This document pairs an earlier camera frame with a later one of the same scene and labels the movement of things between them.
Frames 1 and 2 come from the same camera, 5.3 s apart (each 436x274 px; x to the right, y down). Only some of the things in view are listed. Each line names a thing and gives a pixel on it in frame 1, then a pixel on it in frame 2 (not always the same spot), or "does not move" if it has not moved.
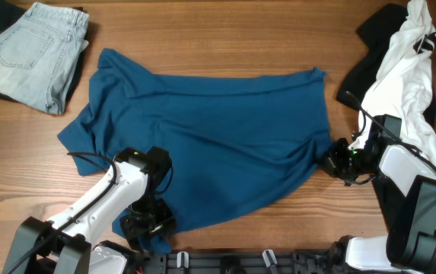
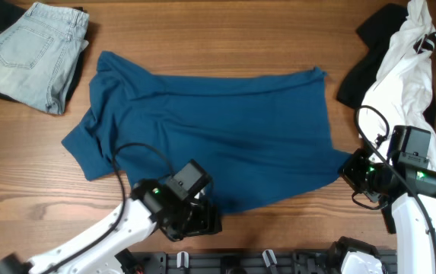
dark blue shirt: [233, 140] does not move
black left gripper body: [147, 215] -> [195, 218]
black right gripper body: [346, 163] -> [364, 174]
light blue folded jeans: [34, 62] does not move
